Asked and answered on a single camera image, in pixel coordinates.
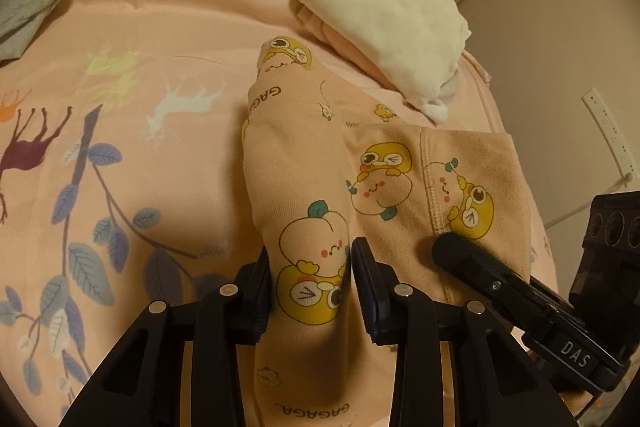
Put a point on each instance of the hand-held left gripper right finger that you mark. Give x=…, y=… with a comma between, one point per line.
x=362, y=292

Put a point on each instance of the pink cartoon print pants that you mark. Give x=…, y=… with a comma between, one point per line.
x=400, y=177

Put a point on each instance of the white power strip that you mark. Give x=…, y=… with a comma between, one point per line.
x=607, y=127

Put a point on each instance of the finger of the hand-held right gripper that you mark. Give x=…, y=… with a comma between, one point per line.
x=470, y=262

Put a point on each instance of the white folded garment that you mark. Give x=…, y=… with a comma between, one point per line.
x=395, y=22

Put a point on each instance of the pink folded garment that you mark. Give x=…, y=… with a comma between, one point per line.
x=345, y=52

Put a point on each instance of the grey cloth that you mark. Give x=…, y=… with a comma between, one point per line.
x=30, y=7

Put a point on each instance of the pink animal print bedsheet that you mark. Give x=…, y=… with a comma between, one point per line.
x=165, y=32

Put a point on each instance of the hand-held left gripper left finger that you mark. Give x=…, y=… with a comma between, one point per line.
x=262, y=297

